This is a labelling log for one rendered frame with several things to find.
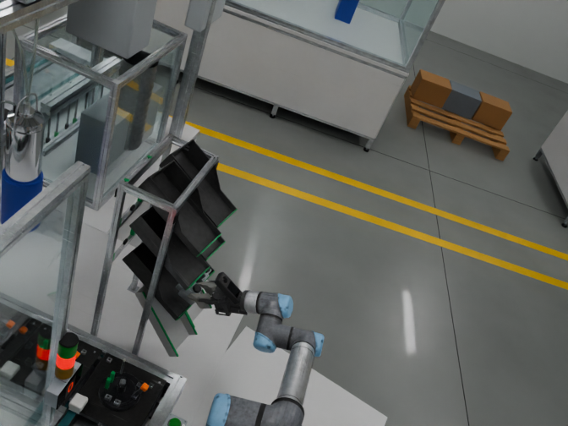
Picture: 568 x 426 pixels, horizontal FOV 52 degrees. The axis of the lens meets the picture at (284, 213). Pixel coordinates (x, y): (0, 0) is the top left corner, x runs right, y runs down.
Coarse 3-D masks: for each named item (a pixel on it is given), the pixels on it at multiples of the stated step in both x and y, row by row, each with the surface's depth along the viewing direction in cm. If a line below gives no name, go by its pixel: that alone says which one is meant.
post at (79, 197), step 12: (84, 192) 124; (84, 204) 127; (72, 216) 127; (72, 228) 129; (72, 240) 131; (72, 252) 133; (72, 264) 137; (72, 276) 141; (72, 288) 145; (60, 312) 147; (60, 324) 150; (60, 336) 153; (48, 408) 175; (48, 420) 179
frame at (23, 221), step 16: (64, 176) 117; (80, 176) 119; (48, 192) 112; (64, 192) 114; (32, 208) 108; (48, 208) 111; (16, 224) 103; (32, 224) 107; (0, 240) 100; (16, 240) 103; (0, 256) 100
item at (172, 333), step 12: (144, 288) 206; (144, 300) 202; (156, 300) 210; (156, 312) 209; (156, 324) 205; (168, 324) 213; (180, 324) 218; (192, 324) 217; (168, 336) 212; (180, 336) 217; (168, 348) 209
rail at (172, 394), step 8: (176, 376) 209; (176, 384) 208; (184, 384) 209; (168, 392) 204; (176, 392) 204; (168, 400) 202; (176, 400) 204; (160, 408) 198; (168, 408) 199; (152, 416) 195; (160, 416) 197; (152, 424) 193; (160, 424) 194
